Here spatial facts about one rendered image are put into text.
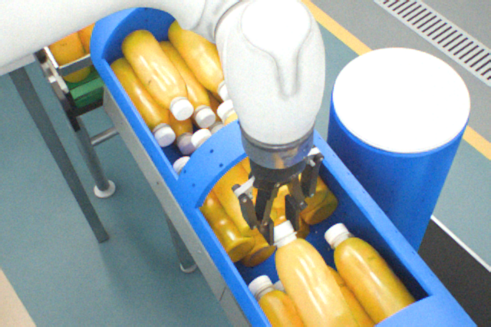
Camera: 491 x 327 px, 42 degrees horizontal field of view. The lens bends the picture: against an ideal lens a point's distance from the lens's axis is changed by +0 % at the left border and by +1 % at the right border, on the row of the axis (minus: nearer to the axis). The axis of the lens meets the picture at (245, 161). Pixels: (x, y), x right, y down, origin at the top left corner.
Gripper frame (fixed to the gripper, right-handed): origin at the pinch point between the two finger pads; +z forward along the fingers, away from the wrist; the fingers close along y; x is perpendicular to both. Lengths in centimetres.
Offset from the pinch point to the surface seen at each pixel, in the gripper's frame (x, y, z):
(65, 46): 74, -12, 20
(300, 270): -7.5, -1.2, 2.4
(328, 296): -12.4, 0.7, 4.5
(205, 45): 45.8, 11.0, 8.6
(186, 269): 57, -4, 121
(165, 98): 38.1, -2.0, 8.8
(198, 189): 14.7, -6.9, 5.6
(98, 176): 102, -16, 109
